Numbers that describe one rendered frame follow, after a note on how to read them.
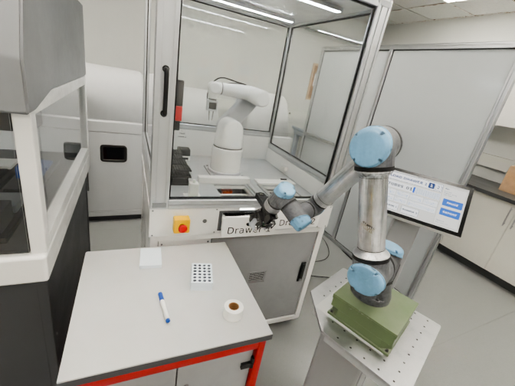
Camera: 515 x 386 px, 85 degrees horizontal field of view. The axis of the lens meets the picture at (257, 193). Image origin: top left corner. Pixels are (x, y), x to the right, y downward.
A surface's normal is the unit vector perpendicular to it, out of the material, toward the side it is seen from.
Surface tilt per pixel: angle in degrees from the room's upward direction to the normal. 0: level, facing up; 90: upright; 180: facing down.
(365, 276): 98
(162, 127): 90
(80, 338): 0
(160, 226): 90
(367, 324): 90
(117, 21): 90
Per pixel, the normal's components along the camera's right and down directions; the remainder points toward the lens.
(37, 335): 0.38, 0.40
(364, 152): -0.63, 0.06
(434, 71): -0.89, 0.02
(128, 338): 0.17, -0.92
